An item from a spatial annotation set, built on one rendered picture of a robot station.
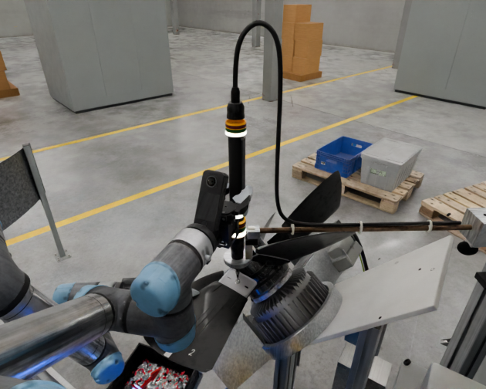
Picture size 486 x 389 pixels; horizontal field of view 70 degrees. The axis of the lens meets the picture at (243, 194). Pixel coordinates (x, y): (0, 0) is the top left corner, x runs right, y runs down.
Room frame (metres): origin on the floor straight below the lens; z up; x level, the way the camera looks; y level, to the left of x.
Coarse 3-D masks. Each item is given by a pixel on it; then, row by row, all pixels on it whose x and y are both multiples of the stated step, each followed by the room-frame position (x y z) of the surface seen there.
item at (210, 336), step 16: (208, 288) 0.67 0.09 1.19; (224, 288) 0.66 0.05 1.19; (208, 304) 0.61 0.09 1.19; (224, 304) 0.61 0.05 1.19; (240, 304) 0.62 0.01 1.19; (208, 320) 0.57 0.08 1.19; (224, 320) 0.57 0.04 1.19; (208, 336) 0.52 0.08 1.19; (224, 336) 0.52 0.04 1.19; (160, 352) 0.50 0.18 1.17; (176, 352) 0.49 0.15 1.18; (208, 352) 0.48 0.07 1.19; (192, 368) 0.44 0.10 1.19; (208, 368) 0.44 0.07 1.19
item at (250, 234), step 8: (248, 232) 0.68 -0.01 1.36; (256, 232) 0.68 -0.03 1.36; (248, 240) 0.67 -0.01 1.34; (256, 240) 0.67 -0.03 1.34; (248, 248) 0.68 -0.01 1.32; (224, 256) 0.69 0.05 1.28; (248, 256) 0.68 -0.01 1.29; (232, 264) 0.66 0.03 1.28; (240, 264) 0.66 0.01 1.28; (248, 264) 0.67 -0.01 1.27
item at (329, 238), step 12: (288, 240) 0.54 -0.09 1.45; (300, 240) 0.58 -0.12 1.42; (312, 240) 0.60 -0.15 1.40; (324, 240) 0.61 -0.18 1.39; (336, 240) 0.62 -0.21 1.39; (264, 252) 0.67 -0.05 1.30; (276, 252) 0.67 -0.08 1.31; (288, 252) 0.67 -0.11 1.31; (300, 252) 0.66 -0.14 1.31; (312, 252) 0.66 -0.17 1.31
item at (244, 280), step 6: (228, 270) 0.73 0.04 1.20; (234, 270) 0.73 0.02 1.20; (228, 276) 0.71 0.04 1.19; (234, 276) 0.71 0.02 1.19; (240, 276) 0.71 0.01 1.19; (246, 276) 0.71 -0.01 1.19; (222, 282) 0.69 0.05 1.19; (228, 282) 0.69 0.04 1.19; (234, 282) 0.69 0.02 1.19; (240, 282) 0.69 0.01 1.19; (246, 282) 0.69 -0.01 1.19; (252, 282) 0.69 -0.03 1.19; (234, 288) 0.67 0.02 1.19; (240, 288) 0.67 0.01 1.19; (246, 288) 0.67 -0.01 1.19; (252, 288) 0.67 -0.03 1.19; (246, 294) 0.65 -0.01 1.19
